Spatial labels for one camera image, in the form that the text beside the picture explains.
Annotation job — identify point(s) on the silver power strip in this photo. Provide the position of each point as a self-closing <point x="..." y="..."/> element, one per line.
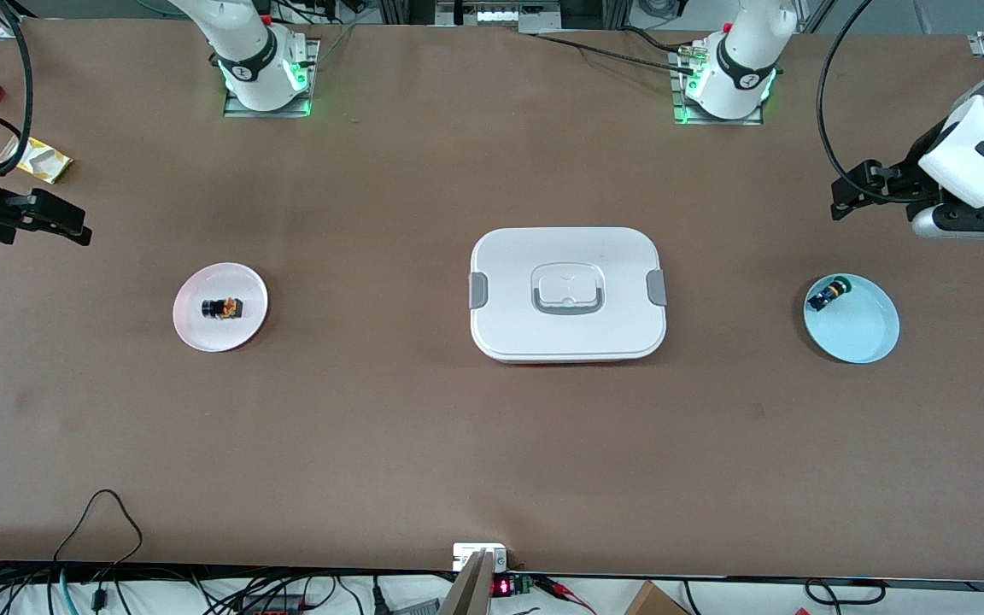
<point x="500" y="13"/>

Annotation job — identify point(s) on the light blue round plate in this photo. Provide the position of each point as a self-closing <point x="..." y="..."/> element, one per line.
<point x="859" y="333"/>

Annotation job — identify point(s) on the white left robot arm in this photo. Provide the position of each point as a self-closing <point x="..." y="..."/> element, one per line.
<point x="744" y="51"/>

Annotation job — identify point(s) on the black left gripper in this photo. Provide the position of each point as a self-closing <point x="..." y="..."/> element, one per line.
<point x="909" y="181"/>

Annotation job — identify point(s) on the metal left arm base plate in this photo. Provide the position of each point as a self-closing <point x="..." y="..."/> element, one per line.
<point x="682" y="111"/>

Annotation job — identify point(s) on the small white mounted device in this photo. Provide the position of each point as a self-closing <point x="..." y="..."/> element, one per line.
<point x="468" y="552"/>

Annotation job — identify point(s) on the red digit display module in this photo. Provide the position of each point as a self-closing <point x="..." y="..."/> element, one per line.
<point x="505" y="587"/>

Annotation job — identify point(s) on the pink round plate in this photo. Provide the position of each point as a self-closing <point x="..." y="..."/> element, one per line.
<point x="240" y="337"/>

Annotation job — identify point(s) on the orange black push-button switch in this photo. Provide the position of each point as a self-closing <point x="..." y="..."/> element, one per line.
<point x="224" y="307"/>

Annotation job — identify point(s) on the white lidded box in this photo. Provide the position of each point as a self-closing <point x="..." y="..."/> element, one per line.
<point x="509" y="329"/>

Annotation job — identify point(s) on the yellow torn packet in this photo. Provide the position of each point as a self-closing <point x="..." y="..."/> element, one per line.
<point x="41" y="162"/>

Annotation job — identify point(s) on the grey metal bar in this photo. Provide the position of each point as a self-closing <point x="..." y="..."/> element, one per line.
<point x="468" y="589"/>

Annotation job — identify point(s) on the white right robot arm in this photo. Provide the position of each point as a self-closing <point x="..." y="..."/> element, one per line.
<point x="253" y="51"/>

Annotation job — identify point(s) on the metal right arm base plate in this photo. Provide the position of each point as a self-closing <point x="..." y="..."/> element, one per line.
<point x="308" y="60"/>

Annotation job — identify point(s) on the blue green push-button switch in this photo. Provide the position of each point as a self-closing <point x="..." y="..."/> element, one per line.
<point x="825" y="295"/>

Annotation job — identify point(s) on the black orange network device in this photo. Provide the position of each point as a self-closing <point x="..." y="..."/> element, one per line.
<point x="274" y="605"/>

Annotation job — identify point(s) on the brown cardboard box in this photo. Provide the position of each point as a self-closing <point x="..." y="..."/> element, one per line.
<point x="653" y="601"/>

